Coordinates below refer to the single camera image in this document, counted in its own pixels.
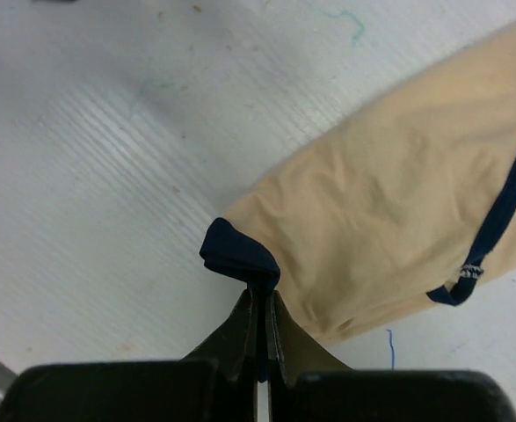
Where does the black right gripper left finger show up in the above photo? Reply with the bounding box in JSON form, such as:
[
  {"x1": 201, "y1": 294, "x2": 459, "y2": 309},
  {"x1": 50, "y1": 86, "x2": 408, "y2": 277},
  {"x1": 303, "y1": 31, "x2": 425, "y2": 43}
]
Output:
[{"x1": 2, "y1": 290, "x2": 258, "y2": 421}]

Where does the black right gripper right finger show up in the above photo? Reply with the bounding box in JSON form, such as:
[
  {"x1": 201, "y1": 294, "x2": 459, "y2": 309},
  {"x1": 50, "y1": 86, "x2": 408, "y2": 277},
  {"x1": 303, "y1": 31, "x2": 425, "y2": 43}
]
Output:
[{"x1": 265, "y1": 293, "x2": 511, "y2": 421}]

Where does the beige underwear with dark trim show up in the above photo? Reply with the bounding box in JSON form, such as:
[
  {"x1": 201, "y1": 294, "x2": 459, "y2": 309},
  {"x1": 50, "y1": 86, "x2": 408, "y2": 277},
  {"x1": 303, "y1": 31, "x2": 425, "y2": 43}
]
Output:
[{"x1": 200, "y1": 22, "x2": 516, "y2": 343}]

